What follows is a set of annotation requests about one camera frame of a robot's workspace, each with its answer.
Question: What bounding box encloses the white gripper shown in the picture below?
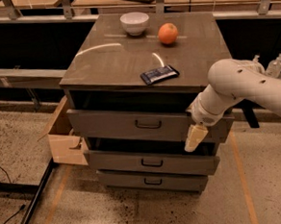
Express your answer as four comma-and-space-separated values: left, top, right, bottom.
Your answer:
185, 93, 226, 152

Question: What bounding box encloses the grey top drawer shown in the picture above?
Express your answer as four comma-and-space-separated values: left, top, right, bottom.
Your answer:
66, 97, 237, 155

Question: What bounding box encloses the grey drawer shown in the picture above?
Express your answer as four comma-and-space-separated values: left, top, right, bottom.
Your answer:
66, 97, 237, 155
84, 150, 220, 176
96, 170, 208, 192

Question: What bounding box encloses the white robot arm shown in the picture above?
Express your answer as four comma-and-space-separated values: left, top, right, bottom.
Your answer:
185, 59, 281, 152

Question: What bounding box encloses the grey drawer cabinet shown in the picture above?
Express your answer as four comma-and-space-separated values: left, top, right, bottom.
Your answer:
54, 4, 253, 203

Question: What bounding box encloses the grey bottom drawer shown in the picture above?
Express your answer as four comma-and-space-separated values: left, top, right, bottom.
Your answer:
96, 170, 208, 192

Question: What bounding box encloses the grey middle drawer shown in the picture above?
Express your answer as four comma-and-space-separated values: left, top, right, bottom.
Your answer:
84, 150, 220, 176

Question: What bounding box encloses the dark blue snack packet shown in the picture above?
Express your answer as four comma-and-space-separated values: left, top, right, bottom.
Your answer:
140, 64, 179, 86

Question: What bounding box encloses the clear sanitizer bottle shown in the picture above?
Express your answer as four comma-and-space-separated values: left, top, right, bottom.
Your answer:
265, 53, 281, 78
253, 55, 265, 74

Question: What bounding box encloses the orange fruit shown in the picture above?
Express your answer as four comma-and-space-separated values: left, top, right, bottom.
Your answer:
158, 23, 178, 44

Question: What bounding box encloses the white ceramic bowl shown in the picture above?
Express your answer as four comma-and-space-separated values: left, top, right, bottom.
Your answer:
119, 12, 149, 36

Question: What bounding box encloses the brown cardboard box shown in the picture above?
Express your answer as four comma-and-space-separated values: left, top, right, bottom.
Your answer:
39, 96, 88, 165

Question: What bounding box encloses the black metal stand leg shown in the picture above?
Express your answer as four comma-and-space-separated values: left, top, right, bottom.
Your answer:
20, 159, 56, 224

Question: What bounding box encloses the black floor cable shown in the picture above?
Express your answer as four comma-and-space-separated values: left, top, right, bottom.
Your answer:
0, 155, 28, 224

